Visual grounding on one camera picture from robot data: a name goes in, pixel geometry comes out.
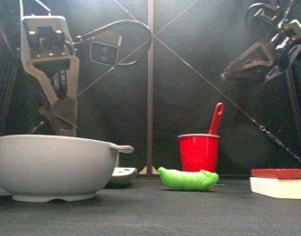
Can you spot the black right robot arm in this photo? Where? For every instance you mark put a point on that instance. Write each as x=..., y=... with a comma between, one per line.
x=268, y=12

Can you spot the toy sushi piece red top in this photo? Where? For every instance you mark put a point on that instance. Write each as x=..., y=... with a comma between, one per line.
x=280, y=182

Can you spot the red plastic cup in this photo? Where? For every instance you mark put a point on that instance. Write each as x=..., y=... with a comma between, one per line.
x=199, y=152

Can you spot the green toy pea pod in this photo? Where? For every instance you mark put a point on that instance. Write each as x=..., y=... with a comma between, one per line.
x=188, y=180

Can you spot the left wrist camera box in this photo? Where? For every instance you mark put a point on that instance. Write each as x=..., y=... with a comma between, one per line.
x=105, y=49

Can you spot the vertical metal frame pole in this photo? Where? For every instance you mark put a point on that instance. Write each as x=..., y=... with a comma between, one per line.
x=151, y=89

